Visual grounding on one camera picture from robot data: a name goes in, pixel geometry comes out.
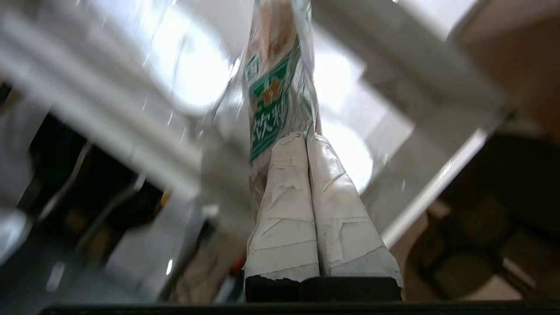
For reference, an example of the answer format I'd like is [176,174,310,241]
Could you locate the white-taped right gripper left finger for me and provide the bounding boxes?
[244,131,322,283]

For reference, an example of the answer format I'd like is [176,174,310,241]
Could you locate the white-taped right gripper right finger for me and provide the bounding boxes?
[306,131,403,289]

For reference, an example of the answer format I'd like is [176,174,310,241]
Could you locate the green printed snack bag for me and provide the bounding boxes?
[243,0,322,210]

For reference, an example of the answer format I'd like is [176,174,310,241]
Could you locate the glossy white drawer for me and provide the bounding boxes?
[0,0,512,302]

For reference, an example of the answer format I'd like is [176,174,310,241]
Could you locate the white slipper in clear wrap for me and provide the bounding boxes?
[149,17,233,115]
[313,44,375,194]

